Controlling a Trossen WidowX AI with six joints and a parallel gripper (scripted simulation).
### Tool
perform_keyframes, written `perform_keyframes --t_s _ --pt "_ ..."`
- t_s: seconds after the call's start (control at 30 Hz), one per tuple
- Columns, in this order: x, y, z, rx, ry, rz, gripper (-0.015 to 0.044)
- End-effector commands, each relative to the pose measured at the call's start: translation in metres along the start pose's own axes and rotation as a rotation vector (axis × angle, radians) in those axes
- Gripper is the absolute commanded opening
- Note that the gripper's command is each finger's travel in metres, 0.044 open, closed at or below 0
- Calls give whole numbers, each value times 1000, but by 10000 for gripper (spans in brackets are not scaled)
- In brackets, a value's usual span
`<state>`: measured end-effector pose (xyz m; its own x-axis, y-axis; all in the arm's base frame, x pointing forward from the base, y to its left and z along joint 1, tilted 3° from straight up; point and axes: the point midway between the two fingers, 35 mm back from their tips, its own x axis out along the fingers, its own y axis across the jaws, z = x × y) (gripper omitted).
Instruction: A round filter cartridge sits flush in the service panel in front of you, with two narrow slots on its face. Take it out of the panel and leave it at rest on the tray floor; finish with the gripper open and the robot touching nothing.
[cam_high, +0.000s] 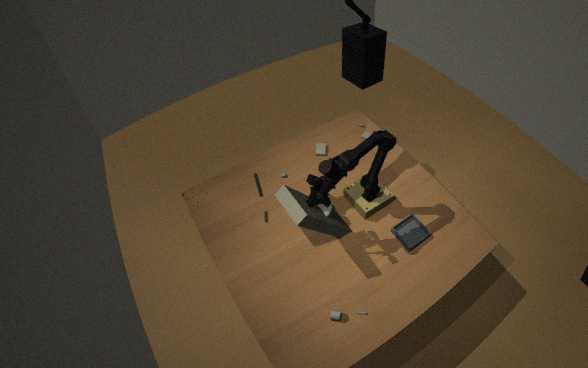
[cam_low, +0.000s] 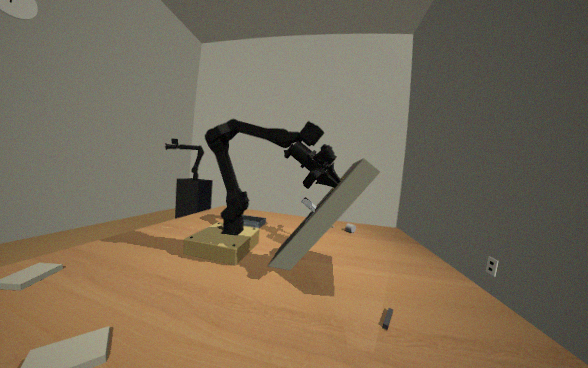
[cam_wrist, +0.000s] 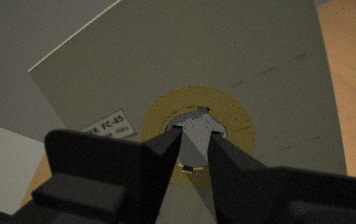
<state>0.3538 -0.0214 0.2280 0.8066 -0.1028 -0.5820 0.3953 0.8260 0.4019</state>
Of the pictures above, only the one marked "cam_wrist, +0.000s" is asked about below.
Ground grey cylinder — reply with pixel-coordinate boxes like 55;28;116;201
165;106;228;168

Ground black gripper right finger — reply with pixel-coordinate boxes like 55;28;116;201
208;131;356;224

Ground grey flat panel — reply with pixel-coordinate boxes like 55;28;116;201
28;0;348;224

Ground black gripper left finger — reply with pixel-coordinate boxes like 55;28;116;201
44;126;183;224

